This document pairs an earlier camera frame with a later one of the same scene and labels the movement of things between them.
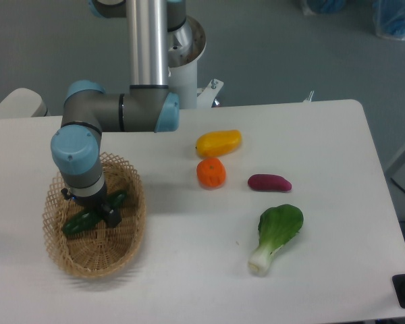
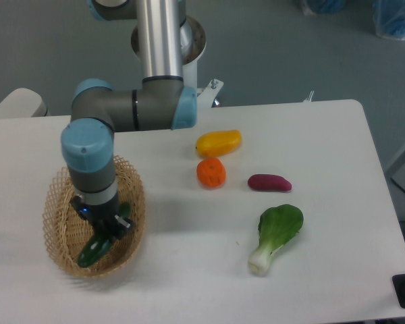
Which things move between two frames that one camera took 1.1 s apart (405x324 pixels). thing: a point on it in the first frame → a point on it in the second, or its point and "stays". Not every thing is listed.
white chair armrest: x=20 y=102 stays
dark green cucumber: x=91 y=218 → x=98 y=245
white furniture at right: x=404 y=171 stays
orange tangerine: x=211 y=173 stays
